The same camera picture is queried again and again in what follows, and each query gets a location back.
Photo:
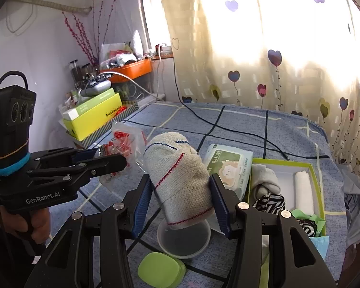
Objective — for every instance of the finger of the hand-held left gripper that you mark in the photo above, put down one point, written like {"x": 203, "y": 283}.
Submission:
{"x": 84, "y": 155}
{"x": 108, "y": 163}

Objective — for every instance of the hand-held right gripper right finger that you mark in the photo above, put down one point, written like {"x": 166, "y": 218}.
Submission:
{"x": 220, "y": 210}

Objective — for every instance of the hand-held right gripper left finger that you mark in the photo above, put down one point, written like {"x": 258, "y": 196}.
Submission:
{"x": 141, "y": 207}

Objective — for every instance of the red printed plastic bag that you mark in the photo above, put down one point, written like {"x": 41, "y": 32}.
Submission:
{"x": 123, "y": 144}

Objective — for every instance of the white knitted work glove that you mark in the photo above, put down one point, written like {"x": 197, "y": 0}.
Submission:
{"x": 180, "y": 180}

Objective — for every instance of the striped black white sock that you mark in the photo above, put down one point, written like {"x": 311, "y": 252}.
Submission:
{"x": 306, "y": 227}
{"x": 270, "y": 202}

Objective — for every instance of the yellow-green cardboard box tray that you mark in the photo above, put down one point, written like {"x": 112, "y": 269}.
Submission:
{"x": 286, "y": 178}

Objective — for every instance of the green cloth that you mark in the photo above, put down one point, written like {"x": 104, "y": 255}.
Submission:
{"x": 310, "y": 217}

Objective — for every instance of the blue face mask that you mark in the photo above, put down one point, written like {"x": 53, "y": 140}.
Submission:
{"x": 321, "y": 243}

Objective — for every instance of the person's left hand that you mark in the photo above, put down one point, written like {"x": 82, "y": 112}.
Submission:
{"x": 37, "y": 222}

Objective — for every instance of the striped cardboard tray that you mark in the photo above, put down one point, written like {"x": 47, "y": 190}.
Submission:
{"x": 108, "y": 130}

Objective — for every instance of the yellow-green closed box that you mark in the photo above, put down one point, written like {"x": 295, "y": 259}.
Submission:
{"x": 93, "y": 118}

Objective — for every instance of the wet wipes pack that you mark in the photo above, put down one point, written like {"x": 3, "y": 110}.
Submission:
{"x": 228, "y": 168}

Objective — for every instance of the green white flat box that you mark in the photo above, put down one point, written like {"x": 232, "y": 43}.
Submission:
{"x": 90, "y": 105}

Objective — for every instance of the yellow rubber band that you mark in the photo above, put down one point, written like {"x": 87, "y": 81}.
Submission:
{"x": 6, "y": 156}

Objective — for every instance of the grey handheld device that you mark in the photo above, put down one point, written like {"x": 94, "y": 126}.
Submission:
{"x": 96, "y": 87}

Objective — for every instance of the glass jar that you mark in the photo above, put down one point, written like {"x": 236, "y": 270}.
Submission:
{"x": 87, "y": 70}
{"x": 75, "y": 70}

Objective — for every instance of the blue plaid bed sheet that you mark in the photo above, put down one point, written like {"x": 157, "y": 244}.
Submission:
{"x": 243, "y": 126}

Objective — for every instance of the red decorative branches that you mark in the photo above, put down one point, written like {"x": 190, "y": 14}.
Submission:
{"x": 81, "y": 39}

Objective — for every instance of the grey cloth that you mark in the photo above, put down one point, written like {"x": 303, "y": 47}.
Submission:
{"x": 354, "y": 195}

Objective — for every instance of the dark decorative branches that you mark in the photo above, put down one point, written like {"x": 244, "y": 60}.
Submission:
{"x": 105, "y": 21}

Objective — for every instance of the window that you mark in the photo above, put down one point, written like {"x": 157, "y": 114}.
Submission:
{"x": 150, "y": 12}

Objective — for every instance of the heart print curtain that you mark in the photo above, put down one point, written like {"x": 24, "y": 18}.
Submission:
{"x": 273, "y": 51}

